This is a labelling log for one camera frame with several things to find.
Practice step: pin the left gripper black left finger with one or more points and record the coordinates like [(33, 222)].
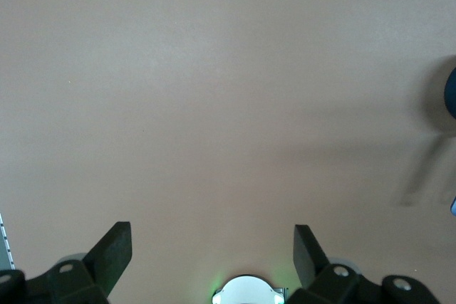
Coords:
[(107, 257)]

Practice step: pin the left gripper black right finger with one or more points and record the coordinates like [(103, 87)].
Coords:
[(306, 257)]

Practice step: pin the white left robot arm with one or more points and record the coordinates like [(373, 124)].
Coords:
[(249, 291)]

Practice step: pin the small electronics box at base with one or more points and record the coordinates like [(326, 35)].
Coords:
[(280, 293)]

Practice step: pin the brown table cover cloth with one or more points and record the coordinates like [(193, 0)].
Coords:
[(178, 104)]

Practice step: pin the aluminium table edge rail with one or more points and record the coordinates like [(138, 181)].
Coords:
[(5, 243)]

